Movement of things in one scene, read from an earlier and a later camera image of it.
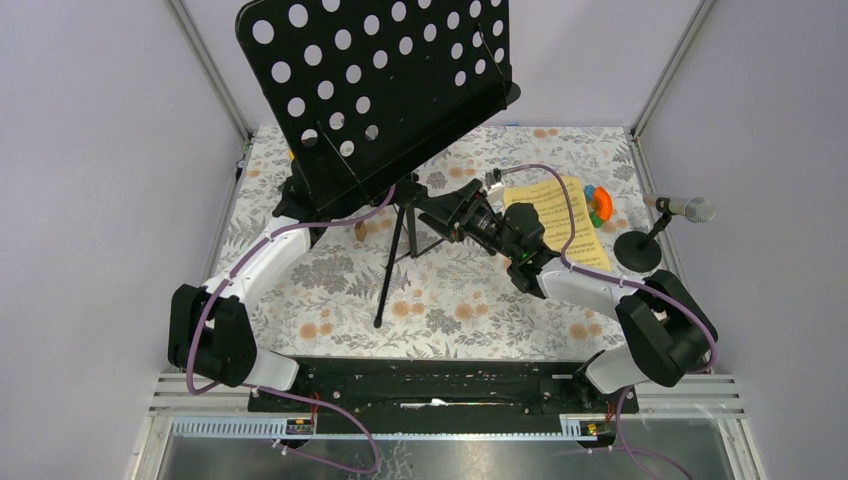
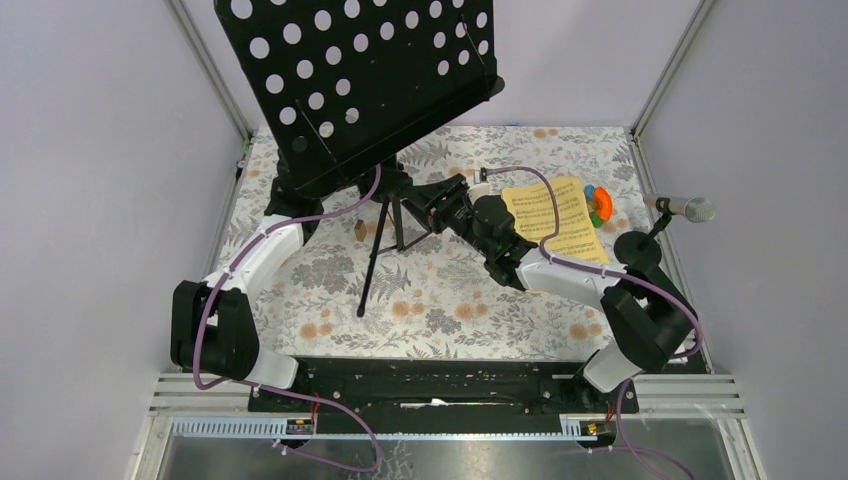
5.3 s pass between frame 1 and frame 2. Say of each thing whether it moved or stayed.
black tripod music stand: moved
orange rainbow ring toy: stayed
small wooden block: stayed
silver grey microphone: stayed
